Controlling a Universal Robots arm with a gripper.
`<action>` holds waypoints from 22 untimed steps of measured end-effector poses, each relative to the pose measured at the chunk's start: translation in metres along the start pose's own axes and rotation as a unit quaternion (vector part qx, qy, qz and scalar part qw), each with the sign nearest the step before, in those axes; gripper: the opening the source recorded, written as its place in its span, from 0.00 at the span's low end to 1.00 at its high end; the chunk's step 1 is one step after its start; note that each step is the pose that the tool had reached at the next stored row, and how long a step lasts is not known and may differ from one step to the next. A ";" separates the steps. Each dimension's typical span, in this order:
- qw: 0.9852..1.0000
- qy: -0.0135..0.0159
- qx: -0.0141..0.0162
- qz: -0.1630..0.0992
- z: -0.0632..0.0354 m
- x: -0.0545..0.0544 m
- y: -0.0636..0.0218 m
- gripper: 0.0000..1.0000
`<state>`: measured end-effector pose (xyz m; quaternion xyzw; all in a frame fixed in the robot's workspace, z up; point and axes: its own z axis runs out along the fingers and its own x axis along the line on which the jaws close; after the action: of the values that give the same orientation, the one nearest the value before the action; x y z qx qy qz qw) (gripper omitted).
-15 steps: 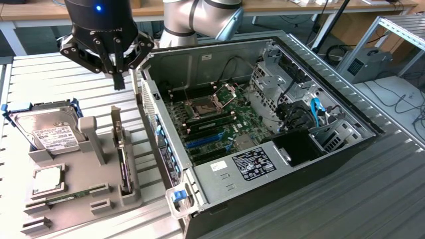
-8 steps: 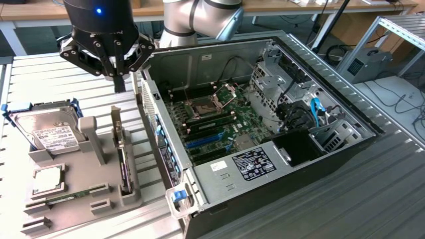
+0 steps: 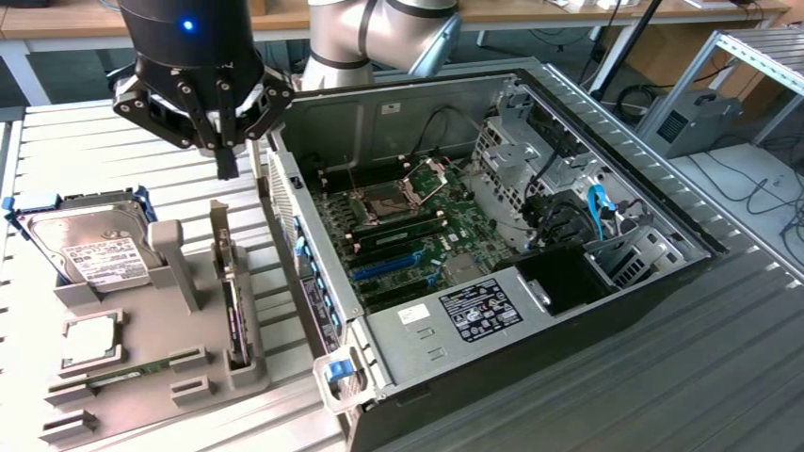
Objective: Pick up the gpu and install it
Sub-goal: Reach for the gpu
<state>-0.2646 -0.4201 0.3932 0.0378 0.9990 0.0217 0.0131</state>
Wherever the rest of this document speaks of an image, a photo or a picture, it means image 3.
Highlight metal disk bay cage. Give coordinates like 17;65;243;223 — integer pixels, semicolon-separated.
469;115;608;199

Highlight wooden desk with white frame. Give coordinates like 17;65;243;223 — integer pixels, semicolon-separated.
0;0;315;107

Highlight grey parts rack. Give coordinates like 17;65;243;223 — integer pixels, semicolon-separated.
36;220;272;446

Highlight blue expansion slot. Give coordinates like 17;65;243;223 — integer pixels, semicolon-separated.
349;251;429;283

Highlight black looped wire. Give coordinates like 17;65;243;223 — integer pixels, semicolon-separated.
419;105;489;159

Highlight metal socket cover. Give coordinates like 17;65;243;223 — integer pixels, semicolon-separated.
401;157;459;200

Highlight open black PC case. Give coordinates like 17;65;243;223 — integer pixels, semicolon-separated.
255;56;731;452

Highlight black floor cables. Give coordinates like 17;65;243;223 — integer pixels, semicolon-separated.
687;134;804;236

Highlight CPU socket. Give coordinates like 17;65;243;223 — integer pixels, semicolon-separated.
356;186;413;223

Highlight black tripod pole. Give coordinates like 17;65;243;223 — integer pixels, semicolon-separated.
588;0;660;101

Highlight hard disk in blue caddy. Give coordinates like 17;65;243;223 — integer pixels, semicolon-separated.
1;186;157;289

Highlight installed black RAM stick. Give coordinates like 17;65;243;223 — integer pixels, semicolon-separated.
348;218;448;250

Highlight wooden desk with papers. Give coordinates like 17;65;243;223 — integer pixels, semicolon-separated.
456;0;793;57

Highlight black power wire bundle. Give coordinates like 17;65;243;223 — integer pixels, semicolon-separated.
521;192;592;249

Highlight grey power supply unit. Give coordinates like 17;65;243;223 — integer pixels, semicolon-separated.
364;276;549;388

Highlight green RAM stick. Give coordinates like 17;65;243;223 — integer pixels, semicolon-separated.
48;356;179;393

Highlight grey controller box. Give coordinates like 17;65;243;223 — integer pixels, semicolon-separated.
639;89;747;160

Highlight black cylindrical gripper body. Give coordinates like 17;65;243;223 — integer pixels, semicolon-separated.
117;0;267;119

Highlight silver CPU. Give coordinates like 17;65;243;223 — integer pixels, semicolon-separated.
59;315;125;372

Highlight green motherboard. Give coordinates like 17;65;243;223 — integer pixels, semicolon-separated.
307;153;508;313

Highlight aluminium frame table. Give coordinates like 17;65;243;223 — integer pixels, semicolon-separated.
640;25;804;147

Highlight blue case latch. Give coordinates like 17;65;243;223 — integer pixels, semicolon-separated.
321;360;353;383

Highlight blue SATA wire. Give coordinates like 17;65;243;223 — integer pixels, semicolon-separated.
585;185;616;242

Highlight graphics card with metal bracket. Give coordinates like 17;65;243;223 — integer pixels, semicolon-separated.
208;199;253;369

